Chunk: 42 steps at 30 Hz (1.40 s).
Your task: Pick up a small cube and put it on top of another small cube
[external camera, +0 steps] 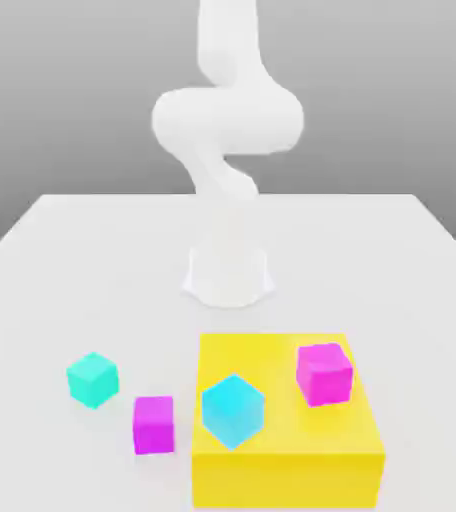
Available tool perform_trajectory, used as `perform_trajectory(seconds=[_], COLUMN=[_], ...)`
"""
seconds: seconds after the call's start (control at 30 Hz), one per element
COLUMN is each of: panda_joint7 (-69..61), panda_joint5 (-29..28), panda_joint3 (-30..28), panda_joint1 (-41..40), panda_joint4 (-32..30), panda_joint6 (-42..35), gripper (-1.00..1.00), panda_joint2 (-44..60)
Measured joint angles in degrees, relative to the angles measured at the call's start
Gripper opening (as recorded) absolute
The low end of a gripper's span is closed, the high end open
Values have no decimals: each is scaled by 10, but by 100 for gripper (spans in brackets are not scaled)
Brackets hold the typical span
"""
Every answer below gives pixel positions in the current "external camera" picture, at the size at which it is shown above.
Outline small pink cube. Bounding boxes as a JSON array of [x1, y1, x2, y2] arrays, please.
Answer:
[[295, 342, 355, 409]]

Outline small purple cube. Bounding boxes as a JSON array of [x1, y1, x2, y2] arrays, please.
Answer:
[[132, 394, 176, 456]]

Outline small cyan cube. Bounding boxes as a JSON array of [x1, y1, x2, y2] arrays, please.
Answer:
[[200, 372, 267, 452]]

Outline large yellow box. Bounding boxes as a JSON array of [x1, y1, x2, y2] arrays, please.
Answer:
[[190, 332, 386, 510]]

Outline small turquoise cube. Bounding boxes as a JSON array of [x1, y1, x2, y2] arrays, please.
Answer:
[[65, 350, 121, 411]]

